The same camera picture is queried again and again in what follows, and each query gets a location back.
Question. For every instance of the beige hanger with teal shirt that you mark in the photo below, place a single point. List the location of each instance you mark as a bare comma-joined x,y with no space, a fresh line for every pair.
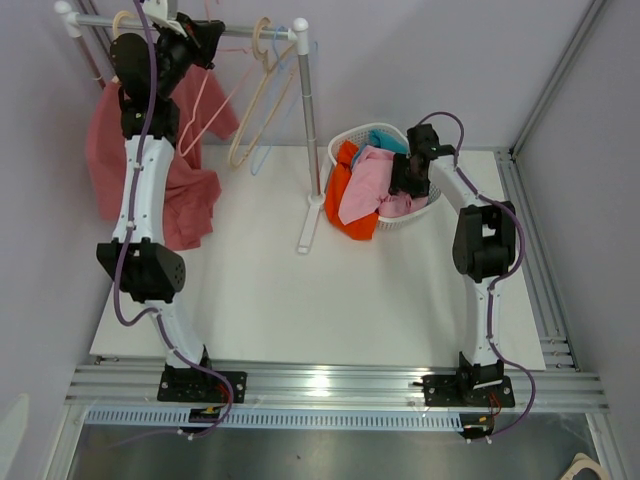
265,59

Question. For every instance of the blue wire hanger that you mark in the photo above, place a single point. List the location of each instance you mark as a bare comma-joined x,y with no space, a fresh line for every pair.
285,72

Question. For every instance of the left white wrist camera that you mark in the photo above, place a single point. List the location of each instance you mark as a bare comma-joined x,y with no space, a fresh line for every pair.
162,13

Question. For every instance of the pink t shirt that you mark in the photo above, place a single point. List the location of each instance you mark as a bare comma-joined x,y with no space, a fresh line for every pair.
367,190

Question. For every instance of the white metal clothes rack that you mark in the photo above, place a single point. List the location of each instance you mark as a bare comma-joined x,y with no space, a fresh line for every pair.
298,37

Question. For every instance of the white perforated plastic basket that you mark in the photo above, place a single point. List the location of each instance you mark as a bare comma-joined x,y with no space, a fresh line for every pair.
341,150

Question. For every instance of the aluminium frame post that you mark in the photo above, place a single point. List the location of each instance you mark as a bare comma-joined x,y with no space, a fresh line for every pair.
563,66
100,36

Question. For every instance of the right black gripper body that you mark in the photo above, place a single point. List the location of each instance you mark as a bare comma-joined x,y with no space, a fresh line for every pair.
404,179

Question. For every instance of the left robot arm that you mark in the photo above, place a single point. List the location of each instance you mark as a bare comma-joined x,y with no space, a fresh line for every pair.
147,276

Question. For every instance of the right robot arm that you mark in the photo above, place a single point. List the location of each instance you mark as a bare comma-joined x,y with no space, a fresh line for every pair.
483,251

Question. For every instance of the beige hanger with red shirt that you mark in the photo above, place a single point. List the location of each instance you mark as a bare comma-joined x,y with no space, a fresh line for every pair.
118,18

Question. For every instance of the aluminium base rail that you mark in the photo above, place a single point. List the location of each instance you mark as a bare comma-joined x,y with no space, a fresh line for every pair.
131,381

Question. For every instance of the beige hanger on floor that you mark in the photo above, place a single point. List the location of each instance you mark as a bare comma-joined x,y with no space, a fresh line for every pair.
582,462

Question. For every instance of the white slotted cable duct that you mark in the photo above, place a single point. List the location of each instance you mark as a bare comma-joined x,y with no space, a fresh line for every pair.
242,418

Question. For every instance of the dusty red t shirt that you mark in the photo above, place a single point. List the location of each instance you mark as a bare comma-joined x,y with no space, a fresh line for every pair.
191,189

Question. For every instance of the right aluminium frame post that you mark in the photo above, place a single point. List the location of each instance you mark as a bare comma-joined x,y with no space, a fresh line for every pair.
563,66

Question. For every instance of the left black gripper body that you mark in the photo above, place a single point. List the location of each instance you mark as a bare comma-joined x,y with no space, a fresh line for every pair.
177,54

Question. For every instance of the teal t shirt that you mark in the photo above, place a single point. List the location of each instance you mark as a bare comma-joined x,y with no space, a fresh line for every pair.
380,139

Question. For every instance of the left aluminium frame post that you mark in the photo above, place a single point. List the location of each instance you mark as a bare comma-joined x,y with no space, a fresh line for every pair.
100,36

